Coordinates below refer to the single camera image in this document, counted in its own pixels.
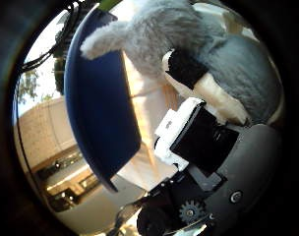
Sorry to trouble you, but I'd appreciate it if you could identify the grey plush animal toy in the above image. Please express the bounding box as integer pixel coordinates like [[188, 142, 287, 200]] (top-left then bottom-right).
[[80, 0, 285, 126]]

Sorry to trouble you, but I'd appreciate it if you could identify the blue plastic container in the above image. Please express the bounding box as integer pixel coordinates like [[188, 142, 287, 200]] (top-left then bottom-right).
[[63, 8, 143, 193]]

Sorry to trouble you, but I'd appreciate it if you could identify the thin black cable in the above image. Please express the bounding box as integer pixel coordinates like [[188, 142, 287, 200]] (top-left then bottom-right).
[[20, 0, 82, 74]]

